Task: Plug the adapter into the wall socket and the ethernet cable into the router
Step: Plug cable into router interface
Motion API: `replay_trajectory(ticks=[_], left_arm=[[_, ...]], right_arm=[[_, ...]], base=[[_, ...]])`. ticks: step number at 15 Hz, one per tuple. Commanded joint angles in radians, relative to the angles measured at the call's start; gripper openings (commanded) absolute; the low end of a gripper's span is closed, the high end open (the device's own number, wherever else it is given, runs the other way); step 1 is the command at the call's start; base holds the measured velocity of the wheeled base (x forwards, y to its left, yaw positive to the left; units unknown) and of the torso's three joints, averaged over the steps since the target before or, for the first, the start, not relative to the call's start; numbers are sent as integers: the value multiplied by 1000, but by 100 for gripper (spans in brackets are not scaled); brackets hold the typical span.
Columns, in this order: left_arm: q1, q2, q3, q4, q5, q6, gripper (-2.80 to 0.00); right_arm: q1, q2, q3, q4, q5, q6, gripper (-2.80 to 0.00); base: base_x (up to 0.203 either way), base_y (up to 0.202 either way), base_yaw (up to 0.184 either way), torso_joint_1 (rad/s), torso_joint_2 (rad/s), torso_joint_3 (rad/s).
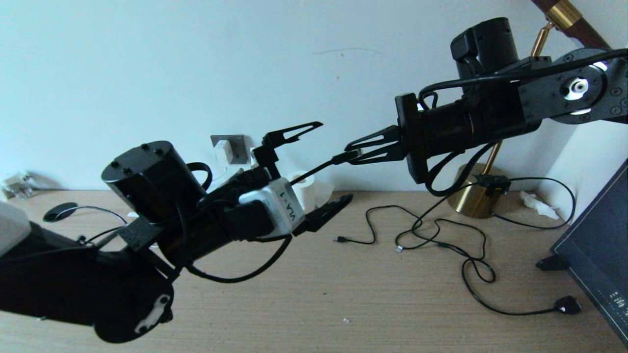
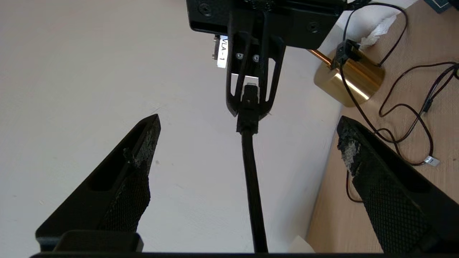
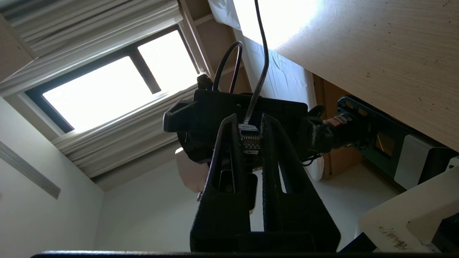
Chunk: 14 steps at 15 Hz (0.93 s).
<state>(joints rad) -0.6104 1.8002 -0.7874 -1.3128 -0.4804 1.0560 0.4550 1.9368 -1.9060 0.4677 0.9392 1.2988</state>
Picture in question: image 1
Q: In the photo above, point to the brass desk lamp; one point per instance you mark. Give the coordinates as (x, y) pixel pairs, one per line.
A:
(471, 206)

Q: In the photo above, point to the white toilet paper roll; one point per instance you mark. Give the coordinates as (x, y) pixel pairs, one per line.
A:
(319, 193)

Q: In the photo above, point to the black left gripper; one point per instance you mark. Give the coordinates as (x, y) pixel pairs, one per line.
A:
(216, 225)

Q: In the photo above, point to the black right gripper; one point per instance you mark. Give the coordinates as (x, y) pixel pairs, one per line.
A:
(436, 132)

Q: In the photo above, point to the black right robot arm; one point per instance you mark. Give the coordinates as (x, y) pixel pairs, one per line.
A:
(530, 83)

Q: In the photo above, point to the crumpled white tissue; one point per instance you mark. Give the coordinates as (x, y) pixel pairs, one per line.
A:
(539, 206)

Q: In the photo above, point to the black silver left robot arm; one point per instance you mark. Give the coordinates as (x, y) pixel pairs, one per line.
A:
(147, 181)

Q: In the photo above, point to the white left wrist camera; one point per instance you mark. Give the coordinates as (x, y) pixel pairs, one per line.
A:
(279, 211)

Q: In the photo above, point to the clear plastic wrapper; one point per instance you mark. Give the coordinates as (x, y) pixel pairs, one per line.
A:
(17, 185)

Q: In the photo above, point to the grey wall socket plate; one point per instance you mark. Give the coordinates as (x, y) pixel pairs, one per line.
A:
(240, 147)

